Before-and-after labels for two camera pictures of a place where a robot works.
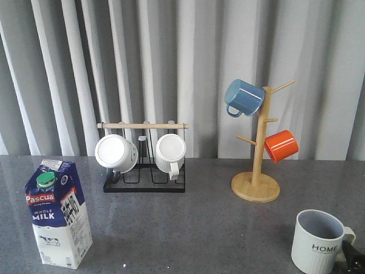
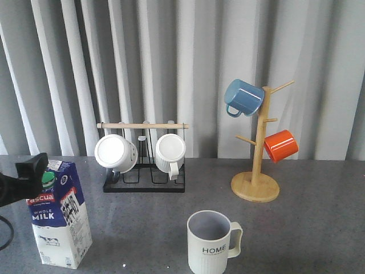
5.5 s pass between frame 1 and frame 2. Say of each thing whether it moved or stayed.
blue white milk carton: stayed
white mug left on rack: stayed
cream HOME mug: moved
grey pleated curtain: stayed
